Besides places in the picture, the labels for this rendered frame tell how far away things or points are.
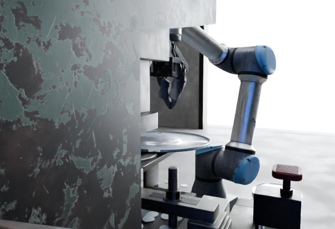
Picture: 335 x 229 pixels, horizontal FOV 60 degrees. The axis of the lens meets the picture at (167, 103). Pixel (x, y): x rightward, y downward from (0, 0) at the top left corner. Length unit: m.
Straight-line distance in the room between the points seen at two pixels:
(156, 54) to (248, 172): 0.69
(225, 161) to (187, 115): 4.31
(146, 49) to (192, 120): 4.90
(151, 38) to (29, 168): 0.38
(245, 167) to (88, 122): 0.90
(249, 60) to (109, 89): 0.93
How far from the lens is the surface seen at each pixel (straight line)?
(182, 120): 5.46
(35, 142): 0.20
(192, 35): 1.07
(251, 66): 1.14
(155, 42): 0.55
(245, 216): 0.73
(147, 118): 0.52
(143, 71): 0.56
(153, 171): 0.68
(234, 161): 1.11
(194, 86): 5.32
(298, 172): 0.67
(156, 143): 0.75
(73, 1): 0.23
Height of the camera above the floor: 0.96
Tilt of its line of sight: 5 degrees down
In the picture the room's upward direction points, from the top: straight up
